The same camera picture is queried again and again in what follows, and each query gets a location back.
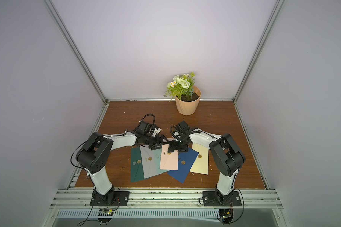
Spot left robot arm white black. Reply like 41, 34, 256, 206
75, 132, 167, 206

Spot artificial green flower plant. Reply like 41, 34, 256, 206
164, 72, 195, 101

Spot dark green envelope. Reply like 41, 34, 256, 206
130, 147, 145, 183

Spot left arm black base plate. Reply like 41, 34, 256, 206
90, 190, 130, 207

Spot mint green envelope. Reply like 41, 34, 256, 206
153, 149, 168, 175

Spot cream yellow envelope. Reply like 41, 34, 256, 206
190, 143, 209, 175

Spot grey envelope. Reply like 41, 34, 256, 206
140, 147, 157, 179

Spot navy blue envelope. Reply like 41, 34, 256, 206
168, 148, 199, 183

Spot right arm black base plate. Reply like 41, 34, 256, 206
200, 191, 242, 207

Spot aluminium rail frame front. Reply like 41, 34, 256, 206
50, 188, 283, 209

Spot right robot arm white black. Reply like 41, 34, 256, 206
164, 128, 246, 206

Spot pink envelope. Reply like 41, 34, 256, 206
160, 144, 178, 170

